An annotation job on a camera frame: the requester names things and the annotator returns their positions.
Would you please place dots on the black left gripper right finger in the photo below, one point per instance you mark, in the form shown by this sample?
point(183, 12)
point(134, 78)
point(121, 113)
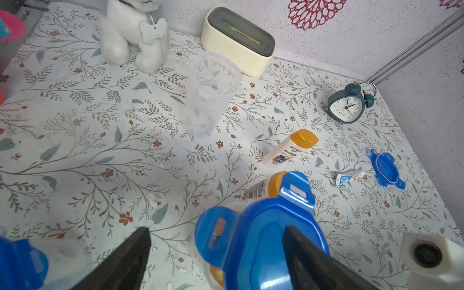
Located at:
point(311, 269)

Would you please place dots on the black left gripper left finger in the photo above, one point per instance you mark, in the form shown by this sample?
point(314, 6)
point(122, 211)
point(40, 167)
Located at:
point(124, 268)

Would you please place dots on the clear plastic kit container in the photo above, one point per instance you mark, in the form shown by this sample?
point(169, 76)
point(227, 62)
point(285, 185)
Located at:
point(60, 263)

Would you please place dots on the clear plastic cup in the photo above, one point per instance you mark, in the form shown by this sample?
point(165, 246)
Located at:
point(213, 81)
point(213, 274)

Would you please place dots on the yellow cap bottle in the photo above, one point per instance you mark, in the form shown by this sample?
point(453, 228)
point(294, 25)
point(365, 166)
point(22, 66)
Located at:
point(267, 188)
point(293, 146)

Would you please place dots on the green teal alarm clock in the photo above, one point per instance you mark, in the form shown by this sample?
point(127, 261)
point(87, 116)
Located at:
point(348, 105)

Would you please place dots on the cream tissue box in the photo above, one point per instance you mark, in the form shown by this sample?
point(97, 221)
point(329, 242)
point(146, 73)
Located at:
point(244, 43)

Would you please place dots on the grey husky plush toy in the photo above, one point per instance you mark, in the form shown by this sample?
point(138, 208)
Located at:
point(138, 23)

